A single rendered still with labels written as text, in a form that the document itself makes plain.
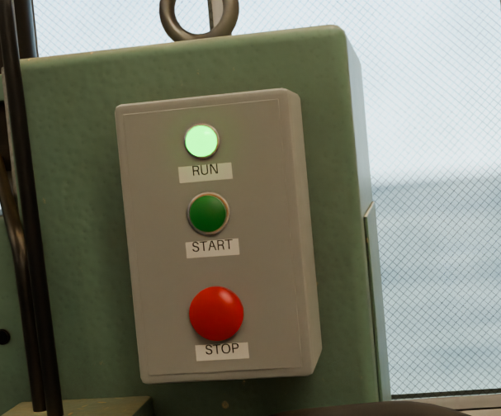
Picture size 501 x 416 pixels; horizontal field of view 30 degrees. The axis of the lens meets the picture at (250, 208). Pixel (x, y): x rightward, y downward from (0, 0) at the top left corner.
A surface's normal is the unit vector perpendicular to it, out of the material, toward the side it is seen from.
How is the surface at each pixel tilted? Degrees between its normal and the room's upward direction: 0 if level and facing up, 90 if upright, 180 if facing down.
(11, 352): 90
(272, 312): 90
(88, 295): 90
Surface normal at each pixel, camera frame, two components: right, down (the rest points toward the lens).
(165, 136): -0.16, 0.07
